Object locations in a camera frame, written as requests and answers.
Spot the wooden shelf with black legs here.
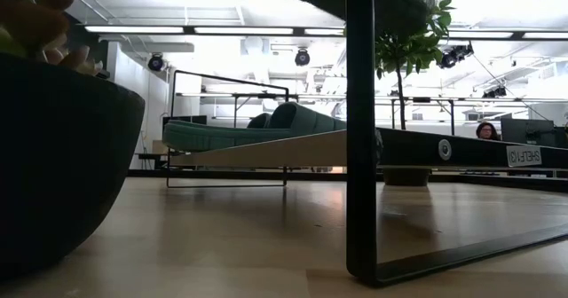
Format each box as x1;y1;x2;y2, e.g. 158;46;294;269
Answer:
166;0;568;289

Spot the round black hanging speaker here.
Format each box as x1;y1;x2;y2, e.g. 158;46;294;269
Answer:
294;48;312;67
146;52;166;73

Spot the leafy green plant in pot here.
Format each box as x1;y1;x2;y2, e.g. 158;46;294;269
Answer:
375;0;457;187

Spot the long ceiling light strip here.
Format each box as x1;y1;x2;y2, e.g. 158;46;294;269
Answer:
83;24;346;36
447;30;568;41

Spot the black spotlight cluster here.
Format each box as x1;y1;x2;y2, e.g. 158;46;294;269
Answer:
438;43;475;70
482;85;508;99

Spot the person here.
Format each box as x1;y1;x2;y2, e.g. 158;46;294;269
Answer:
475;121;501;142

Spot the small succulent in dark pot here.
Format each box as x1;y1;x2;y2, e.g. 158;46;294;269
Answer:
0;0;146;286

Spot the dark computer monitor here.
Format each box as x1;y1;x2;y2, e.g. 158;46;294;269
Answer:
501;118;556;145

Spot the black aluminium table frame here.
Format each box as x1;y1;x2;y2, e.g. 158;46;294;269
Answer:
127;168;568;193

